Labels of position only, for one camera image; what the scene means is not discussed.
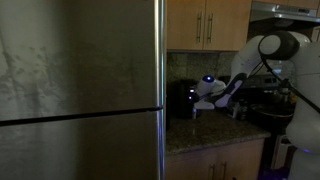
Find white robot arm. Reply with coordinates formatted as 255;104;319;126
193;31;320;180

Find wooden upper cabinets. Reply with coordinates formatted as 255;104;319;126
167;0;319;51

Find small box on counter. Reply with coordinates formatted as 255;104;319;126
228;102;247;120

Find stainless steel refrigerator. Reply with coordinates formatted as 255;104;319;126
0;0;166;180

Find black stove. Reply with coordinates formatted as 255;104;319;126
229;75;296;170

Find wooden lower cabinet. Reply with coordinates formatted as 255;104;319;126
165;139;264;180

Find dark frying pan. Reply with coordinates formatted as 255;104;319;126
247;104;293;128

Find steel range hood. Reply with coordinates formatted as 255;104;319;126
251;0;320;23

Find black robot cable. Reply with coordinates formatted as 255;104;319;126
259;56;320;114

